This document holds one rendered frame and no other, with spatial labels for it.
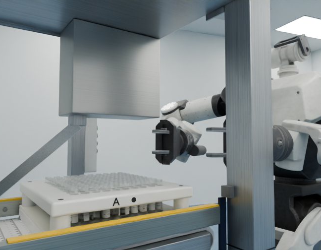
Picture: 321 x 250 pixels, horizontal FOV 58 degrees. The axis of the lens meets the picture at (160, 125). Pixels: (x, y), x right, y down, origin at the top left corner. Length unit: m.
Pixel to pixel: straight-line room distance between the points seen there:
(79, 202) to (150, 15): 0.40
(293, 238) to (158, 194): 0.49
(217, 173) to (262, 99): 4.58
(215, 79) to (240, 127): 4.65
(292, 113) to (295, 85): 0.08
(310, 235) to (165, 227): 0.53
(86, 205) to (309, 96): 0.66
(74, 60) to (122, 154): 3.77
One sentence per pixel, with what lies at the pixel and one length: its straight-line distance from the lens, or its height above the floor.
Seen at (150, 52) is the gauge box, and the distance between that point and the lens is 0.73.
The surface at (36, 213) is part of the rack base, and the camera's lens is 0.57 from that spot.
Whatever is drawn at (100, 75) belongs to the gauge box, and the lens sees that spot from 0.65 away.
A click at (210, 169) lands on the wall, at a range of 5.02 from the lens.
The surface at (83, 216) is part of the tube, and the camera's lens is 0.47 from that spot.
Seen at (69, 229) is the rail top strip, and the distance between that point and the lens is 0.41.
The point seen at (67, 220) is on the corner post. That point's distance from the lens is 0.43.
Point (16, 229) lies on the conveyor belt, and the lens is 0.58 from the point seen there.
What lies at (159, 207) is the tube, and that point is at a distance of 0.54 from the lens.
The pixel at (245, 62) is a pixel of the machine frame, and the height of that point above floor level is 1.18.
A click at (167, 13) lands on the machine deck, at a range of 0.62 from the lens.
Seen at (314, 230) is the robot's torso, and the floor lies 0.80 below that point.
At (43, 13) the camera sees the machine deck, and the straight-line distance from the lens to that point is 0.67.
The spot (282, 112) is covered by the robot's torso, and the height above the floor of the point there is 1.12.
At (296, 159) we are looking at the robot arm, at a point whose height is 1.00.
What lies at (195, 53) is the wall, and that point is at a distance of 5.08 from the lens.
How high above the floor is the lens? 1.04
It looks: 3 degrees up
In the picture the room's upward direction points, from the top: straight up
